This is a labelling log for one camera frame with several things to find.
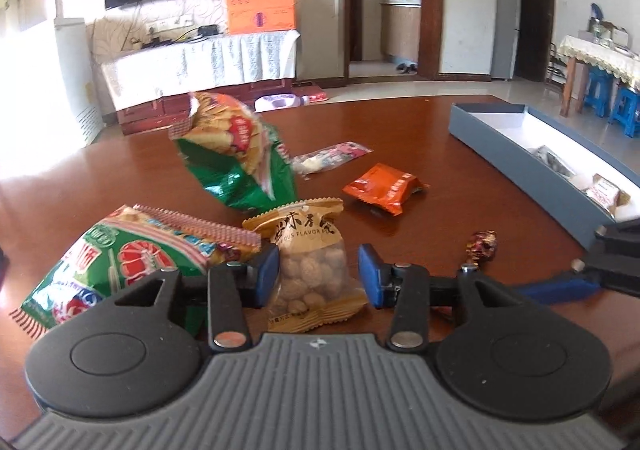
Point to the TV cabinet with white cloth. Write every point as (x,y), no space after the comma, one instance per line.
(200,62)

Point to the small white packet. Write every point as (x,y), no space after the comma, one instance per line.
(605,191)

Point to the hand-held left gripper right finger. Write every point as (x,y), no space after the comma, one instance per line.
(370,275)

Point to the red floor scale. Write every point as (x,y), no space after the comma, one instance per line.
(315,95)

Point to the black router box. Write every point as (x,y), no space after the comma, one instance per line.
(208,30)

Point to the brown wooden television cabinet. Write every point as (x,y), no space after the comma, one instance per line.
(200,107)

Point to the grey shallow box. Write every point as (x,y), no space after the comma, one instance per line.
(500,134)

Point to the wooden dining table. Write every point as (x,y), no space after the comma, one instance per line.
(570,84)

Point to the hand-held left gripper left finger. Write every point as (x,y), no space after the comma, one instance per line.
(267,275)

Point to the green rice cracker bag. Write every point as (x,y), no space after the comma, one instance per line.
(235,164)

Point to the clear pink candy packet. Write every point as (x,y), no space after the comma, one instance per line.
(330,157)

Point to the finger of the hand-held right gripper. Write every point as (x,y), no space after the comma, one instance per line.
(565,289)

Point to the red foil wrapped candy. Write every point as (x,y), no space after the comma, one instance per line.
(482,245)

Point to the silver packet in box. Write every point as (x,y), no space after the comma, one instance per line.
(552,162)

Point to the white chest freezer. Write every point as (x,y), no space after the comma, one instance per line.
(75,79)

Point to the dark wooden door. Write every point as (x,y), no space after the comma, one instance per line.
(537,19)

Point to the orange snack packet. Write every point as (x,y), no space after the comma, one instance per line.
(385,187)

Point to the blue plastic stool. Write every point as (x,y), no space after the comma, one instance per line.
(625,112)
(599,92)

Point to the white wall sockets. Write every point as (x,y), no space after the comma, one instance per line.
(170,23)

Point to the purple white detergent bottle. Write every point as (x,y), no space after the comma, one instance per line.
(277,103)

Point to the green red shrimp chips bag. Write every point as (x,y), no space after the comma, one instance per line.
(100,260)

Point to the cream lace tablecloth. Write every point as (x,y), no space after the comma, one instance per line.
(600,54)

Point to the wooden kitchen counter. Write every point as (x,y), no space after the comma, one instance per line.
(400,32)

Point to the tan peanut packet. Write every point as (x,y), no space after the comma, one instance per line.
(310,275)

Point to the orange cardboard box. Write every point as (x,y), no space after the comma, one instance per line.
(260,4)

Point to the pair of dark slippers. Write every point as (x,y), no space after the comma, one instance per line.
(406,67)

